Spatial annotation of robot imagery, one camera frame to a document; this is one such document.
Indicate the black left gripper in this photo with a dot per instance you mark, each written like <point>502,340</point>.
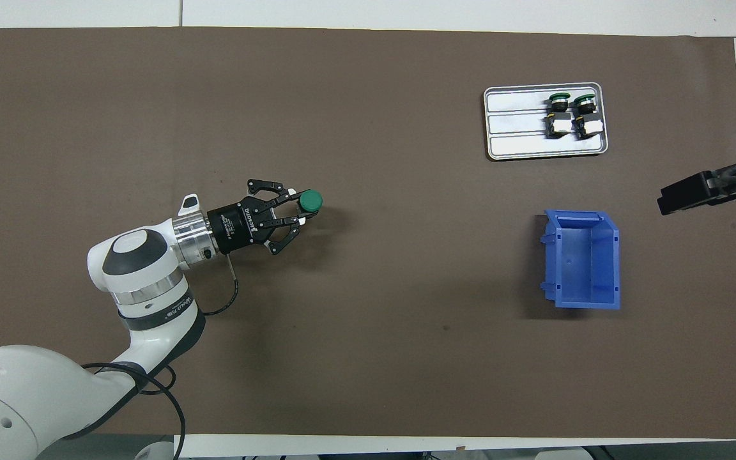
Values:
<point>237,227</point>

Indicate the green push button switch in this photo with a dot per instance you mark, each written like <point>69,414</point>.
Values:
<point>558,118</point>
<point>310,202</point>
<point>586,118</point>

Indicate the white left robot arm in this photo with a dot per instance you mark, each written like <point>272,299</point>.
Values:
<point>144,268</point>

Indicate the blue plastic storage bin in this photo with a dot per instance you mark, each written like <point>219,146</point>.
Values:
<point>582,262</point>

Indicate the silver metal tray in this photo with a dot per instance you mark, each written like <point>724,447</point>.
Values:
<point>515,134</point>

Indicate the brown table mat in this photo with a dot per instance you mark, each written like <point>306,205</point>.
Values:
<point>406,351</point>

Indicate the white mounting board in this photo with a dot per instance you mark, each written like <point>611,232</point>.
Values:
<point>406,446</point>

